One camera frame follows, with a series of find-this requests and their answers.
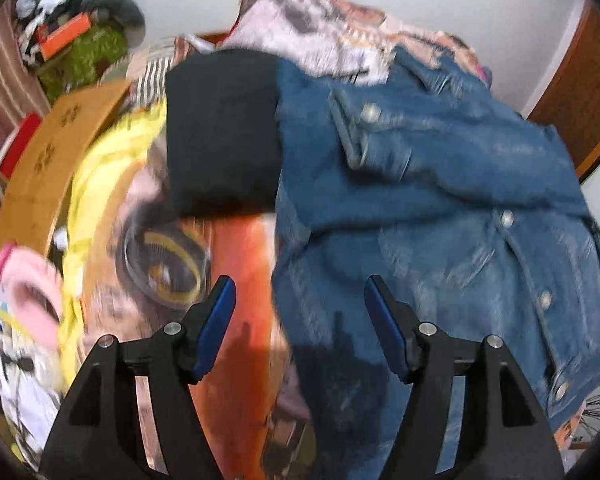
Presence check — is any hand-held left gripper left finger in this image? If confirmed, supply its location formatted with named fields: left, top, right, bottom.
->
left=39, top=275, right=238, bottom=480

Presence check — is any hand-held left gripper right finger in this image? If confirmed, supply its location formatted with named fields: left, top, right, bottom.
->
left=364, top=274, right=566, bottom=480

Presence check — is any blue denim jacket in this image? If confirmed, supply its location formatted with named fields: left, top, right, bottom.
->
left=271, top=45, right=600, bottom=480

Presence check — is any pile of clothes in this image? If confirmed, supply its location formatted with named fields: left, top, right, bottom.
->
left=15, top=0, right=147, bottom=61

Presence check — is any bed with printed sheet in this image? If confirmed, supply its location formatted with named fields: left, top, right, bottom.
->
left=60, top=35, right=600, bottom=480

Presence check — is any yellow cloth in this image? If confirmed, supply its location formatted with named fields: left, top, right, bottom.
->
left=59, top=105, right=177, bottom=392

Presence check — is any pink plastic object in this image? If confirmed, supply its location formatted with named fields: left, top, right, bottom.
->
left=0, top=242, right=66, bottom=352

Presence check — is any black cloth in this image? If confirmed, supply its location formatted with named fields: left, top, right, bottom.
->
left=164, top=49, right=285, bottom=222

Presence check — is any white bag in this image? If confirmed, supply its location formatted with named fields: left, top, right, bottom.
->
left=0, top=330, right=67, bottom=461

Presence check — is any colourful booklet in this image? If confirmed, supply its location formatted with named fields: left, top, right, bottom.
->
left=0, top=280, right=36, bottom=341

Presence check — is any wooden lap table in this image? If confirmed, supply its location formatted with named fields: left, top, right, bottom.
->
left=0, top=80, right=134, bottom=262

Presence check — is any red box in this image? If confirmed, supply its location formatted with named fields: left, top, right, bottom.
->
left=0, top=112, right=44, bottom=179

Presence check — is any green patterned bag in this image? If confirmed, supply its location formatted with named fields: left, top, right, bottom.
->
left=37, top=25, right=131, bottom=107

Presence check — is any brown wooden door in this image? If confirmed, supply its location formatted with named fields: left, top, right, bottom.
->
left=527, top=0, right=600, bottom=181

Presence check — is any striped brown curtain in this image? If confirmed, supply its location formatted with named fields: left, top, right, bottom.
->
left=0, top=5, right=52, bottom=261

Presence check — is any orange box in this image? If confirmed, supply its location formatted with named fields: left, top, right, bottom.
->
left=37, top=12, right=94, bottom=59

